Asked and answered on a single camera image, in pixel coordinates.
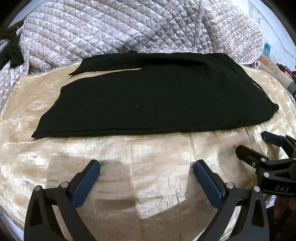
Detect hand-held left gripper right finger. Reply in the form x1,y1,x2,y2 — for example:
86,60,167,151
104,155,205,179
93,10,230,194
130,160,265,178
193,159,270,241

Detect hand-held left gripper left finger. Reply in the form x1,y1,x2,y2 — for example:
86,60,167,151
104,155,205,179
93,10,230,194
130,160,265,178
23,159,101,241

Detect beige satin blanket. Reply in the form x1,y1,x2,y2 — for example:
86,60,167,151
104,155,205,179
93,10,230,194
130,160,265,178
0,61,296,234

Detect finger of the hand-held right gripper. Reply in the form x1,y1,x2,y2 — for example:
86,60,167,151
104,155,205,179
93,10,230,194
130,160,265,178
235,145,271,170
261,131,296,158

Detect dark red cloth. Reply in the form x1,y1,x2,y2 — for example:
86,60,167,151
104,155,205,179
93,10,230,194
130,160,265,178
277,64,296,80

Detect black pants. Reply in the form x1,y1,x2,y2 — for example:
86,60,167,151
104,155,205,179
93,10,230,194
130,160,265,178
31,50,280,139

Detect quilted patterned blanket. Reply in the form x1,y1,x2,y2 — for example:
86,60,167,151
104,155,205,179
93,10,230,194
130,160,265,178
0,0,264,109

